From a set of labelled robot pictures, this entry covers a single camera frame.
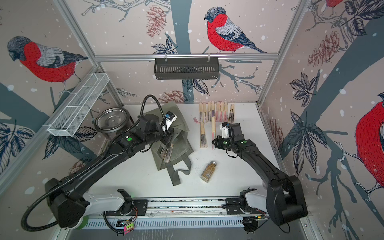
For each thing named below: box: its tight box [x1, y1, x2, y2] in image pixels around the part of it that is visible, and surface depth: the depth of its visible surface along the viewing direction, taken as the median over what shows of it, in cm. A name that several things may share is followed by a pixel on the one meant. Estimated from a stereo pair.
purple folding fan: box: [211, 101, 215, 118], surface depth 120 cm
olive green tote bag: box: [144, 101, 194, 186], surface depth 88 cm
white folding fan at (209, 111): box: [207, 102, 212, 122], surface depth 120 cm
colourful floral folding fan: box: [163, 143, 174, 163], surface depth 92 cm
